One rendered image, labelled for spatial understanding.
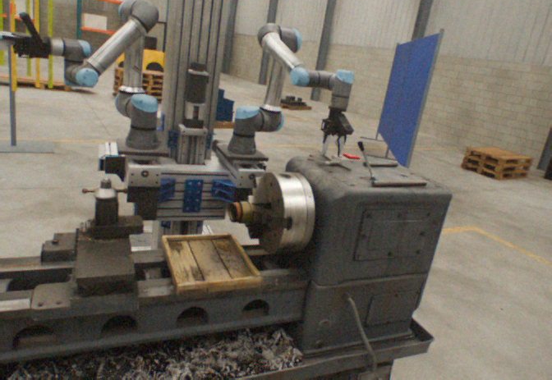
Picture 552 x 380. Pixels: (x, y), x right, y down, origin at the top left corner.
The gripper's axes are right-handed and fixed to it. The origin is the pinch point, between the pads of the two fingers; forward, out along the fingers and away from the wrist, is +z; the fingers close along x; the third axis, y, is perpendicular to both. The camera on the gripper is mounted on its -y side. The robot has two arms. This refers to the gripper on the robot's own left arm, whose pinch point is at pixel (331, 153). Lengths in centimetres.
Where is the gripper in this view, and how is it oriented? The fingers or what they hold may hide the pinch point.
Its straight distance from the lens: 177.6
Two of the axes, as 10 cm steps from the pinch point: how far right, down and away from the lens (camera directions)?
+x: -9.1, -0.2, -4.2
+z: -1.5, 9.5, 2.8
